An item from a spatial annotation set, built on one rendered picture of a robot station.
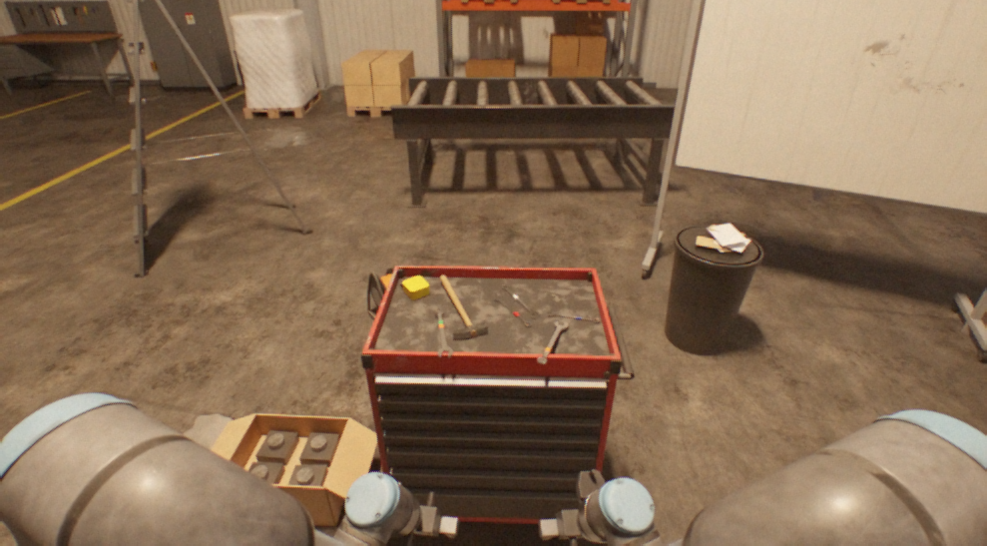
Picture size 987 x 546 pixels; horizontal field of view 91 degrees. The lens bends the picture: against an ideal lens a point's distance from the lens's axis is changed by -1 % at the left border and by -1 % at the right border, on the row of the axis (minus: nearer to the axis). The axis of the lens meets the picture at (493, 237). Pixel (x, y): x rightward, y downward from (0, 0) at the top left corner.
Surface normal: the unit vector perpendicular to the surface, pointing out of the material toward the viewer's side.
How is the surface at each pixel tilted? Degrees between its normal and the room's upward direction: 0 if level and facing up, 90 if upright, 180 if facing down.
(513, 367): 90
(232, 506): 45
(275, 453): 0
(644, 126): 90
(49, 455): 18
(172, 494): 30
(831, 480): 22
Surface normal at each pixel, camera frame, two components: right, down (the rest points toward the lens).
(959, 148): -0.44, 0.43
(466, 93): 0.02, 0.48
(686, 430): 0.00, -0.88
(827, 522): -0.44, -0.62
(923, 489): 0.10, -0.73
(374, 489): -0.15, -0.68
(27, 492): -0.30, -0.31
